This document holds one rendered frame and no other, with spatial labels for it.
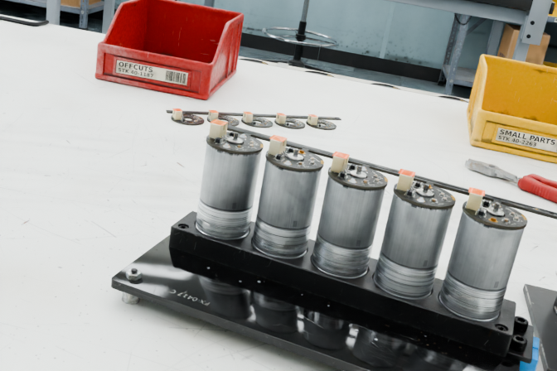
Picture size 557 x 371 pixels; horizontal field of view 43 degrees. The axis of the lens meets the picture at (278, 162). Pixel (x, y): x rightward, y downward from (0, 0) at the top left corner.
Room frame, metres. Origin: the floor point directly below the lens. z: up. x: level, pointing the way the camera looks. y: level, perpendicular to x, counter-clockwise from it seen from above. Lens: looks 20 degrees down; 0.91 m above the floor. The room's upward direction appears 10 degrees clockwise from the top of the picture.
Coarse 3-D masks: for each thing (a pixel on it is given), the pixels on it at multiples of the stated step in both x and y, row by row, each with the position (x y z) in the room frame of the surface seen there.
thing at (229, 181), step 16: (240, 144) 0.29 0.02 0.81; (208, 160) 0.29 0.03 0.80; (224, 160) 0.28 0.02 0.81; (240, 160) 0.28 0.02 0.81; (256, 160) 0.29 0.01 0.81; (208, 176) 0.29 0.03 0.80; (224, 176) 0.28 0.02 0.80; (240, 176) 0.28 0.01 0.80; (256, 176) 0.29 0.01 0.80; (208, 192) 0.29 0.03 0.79; (224, 192) 0.28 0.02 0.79; (240, 192) 0.28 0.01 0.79; (208, 208) 0.28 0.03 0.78; (224, 208) 0.28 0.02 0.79; (240, 208) 0.29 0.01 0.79; (208, 224) 0.28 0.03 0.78; (224, 224) 0.28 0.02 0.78; (240, 224) 0.29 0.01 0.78
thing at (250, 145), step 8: (208, 136) 0.30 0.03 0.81; (232, 136) 0.30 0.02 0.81; (248, 136) 0.31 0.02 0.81; (208, 144) 0.29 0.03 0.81; (216, 144) 0.29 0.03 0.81; (224, 144) 0.29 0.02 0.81; (232, 144) 0.29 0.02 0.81; (248, 144) 0.29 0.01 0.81; (256, 144) 0.30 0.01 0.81; (232, 152) 0.28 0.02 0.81; (240, 152) 0.28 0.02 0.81; (248, 152) 0.28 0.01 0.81; (256, 152) 0.29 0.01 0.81
